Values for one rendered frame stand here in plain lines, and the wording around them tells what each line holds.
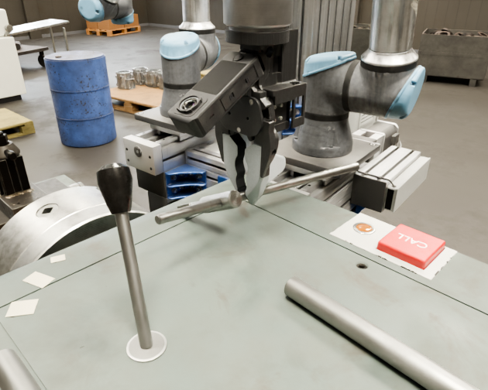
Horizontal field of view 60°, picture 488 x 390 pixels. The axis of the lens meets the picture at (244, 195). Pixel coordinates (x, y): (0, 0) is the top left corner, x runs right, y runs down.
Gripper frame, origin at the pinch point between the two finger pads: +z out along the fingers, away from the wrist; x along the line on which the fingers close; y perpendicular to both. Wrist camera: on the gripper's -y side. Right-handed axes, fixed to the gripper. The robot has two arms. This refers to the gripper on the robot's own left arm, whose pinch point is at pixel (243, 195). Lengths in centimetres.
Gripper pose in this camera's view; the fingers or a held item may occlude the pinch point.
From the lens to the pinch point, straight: 55.0
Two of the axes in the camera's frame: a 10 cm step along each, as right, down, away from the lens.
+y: 7.0, -3.3, 6.3
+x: -7.1, -3.3, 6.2
